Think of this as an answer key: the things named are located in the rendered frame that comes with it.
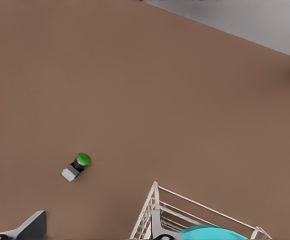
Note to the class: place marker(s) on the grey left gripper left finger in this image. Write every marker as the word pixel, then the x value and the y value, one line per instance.
pixel 33 226

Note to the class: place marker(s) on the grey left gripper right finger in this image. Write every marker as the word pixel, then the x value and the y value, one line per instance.
pixel 156 226

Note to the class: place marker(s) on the teal plate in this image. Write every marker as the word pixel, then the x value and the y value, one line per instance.
pixel 207 233

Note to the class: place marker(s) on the green button switch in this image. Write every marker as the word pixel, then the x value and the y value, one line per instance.
pixel 75 166

